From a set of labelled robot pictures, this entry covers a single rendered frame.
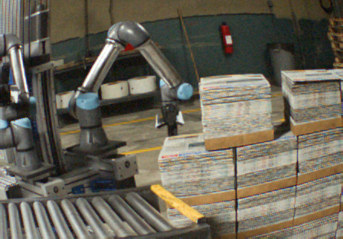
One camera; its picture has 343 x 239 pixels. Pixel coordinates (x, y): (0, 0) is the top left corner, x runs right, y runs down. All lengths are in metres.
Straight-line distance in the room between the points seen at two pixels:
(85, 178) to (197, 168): 0.55
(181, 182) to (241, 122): 0.33
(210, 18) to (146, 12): 1.09
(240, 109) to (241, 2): 7.50
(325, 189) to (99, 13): 6.85
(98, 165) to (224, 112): 0.67
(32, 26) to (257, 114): 1.11
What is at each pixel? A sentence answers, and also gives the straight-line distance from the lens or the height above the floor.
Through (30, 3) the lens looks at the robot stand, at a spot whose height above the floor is 1.60.
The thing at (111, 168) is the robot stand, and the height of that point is 0.74.
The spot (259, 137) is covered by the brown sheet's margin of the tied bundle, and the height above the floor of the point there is 0.86.
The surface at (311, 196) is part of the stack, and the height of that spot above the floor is 0.52.
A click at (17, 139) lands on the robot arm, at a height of 0.96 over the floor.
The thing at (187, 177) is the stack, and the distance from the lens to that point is 2.23.
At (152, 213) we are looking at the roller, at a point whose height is 0.80.
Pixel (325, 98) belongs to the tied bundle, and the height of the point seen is 0.98.
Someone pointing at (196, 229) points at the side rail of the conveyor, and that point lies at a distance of 1.47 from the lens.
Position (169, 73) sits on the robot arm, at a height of 1.07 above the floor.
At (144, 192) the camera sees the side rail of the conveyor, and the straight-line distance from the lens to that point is 1.92.
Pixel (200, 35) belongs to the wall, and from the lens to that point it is 9.26.
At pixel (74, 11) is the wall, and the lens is 8.74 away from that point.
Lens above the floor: 1.36
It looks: 10 degrees down
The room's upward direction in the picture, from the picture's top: 7 degrees counter-clockwise
